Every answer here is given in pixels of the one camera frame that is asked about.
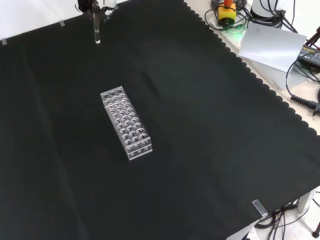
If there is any black white-plated robot hand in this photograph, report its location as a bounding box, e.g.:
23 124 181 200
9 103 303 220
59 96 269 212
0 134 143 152
74 0 119 21

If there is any white bench leg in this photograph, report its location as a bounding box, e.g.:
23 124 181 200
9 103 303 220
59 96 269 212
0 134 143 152
296 189 314 214

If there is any yellow stop button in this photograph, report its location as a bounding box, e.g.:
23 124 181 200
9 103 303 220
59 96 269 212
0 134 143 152
217 0 237 26

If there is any clear glass test tube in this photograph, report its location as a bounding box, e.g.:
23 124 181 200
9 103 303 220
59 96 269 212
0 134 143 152
91 1 102 45

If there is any white cylindrical stand base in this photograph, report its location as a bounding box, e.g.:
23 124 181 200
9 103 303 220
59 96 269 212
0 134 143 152
249 0 286 23

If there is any black coiled cable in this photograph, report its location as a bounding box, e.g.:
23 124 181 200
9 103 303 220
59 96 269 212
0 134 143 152
204 0 251 34

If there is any black power adapter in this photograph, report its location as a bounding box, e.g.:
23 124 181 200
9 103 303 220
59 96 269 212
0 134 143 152
296 44 320 68

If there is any black tripod leg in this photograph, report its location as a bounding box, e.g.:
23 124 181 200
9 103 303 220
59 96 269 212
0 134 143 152
302 24 320 51

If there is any pale grey board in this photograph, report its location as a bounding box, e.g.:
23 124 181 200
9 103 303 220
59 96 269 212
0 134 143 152
237 23 308 74

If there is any black cable bundle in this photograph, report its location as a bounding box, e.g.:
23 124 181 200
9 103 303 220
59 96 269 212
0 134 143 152
254 197 302 240

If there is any clear plastic test tube rack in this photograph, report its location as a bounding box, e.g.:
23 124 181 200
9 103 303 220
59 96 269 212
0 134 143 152
100 85 154 162

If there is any black ribbed-plug cable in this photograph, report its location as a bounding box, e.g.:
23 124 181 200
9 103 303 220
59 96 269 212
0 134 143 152
284 57 320 116

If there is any black bench cloth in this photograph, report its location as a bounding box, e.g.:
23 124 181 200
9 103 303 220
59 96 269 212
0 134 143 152
0 0 320 240

